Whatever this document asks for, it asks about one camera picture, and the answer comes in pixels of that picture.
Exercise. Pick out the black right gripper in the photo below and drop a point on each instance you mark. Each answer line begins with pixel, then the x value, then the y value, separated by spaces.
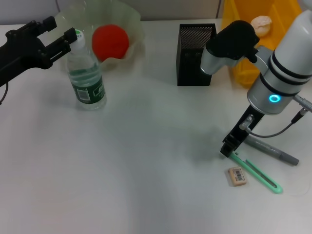
pixel 235 139

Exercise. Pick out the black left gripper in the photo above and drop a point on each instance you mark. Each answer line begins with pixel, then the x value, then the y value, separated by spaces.
pixel 19 51

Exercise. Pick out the beige eraser with barcode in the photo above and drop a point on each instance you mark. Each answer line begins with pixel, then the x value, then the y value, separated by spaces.
pixel 237 176

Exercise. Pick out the green utility knife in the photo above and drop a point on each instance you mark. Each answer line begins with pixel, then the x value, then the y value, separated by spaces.
pixel 258 174

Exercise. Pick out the grey marker pen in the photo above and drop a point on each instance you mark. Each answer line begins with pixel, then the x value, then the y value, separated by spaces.
pixel 275 152

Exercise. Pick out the clear green-label water bottle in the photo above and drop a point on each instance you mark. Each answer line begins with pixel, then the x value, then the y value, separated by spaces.
pixel 85 80

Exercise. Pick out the red knitted ball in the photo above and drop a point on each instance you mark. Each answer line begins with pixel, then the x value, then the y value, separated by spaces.
pixel 109 41

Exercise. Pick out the white paper ball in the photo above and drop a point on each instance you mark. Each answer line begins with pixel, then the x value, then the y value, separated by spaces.
pixel 262 26

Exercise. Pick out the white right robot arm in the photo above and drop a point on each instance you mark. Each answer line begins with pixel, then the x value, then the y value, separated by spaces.
pixel 287 61

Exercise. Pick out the translucent green fruit plate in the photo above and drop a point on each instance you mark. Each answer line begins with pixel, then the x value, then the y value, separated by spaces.
pixel 117 14

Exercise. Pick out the black mesh pen holder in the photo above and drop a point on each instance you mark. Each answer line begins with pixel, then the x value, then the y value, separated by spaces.
pixel 192 36

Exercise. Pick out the yellow plastic bin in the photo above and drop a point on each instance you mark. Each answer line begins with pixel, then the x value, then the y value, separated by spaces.
pixel 280 14

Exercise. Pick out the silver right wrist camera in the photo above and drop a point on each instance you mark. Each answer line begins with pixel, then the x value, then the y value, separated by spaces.
pixel 229 44

